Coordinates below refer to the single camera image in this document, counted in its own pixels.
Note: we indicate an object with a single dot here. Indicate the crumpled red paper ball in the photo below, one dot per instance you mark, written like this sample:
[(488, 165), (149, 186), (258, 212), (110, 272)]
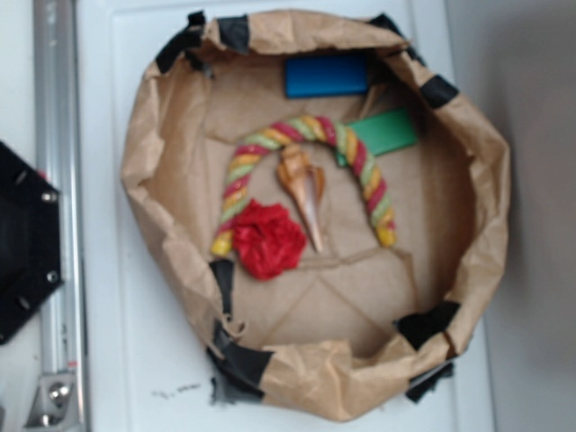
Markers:
[(267, 241)]

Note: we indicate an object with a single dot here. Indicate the brown conch seashell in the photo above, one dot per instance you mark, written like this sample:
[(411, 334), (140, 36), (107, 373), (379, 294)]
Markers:
[(304, 182)]

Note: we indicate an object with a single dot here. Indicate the brown paper bag bin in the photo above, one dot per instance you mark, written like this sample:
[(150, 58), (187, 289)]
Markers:
[(414, 241)]

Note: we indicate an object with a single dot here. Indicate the green rectangular block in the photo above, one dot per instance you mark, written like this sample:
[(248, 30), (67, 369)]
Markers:
[(385, 132)]

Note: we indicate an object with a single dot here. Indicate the blue rectangular block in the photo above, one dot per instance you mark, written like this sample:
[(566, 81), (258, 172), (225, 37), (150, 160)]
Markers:
[(325, 76)]

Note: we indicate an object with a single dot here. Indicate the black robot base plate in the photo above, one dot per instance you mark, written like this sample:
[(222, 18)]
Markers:
[(30, 242)]

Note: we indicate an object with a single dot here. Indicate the aluminium extrusion rail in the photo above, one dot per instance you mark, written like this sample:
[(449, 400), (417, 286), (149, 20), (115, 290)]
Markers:
[(61, 400)]

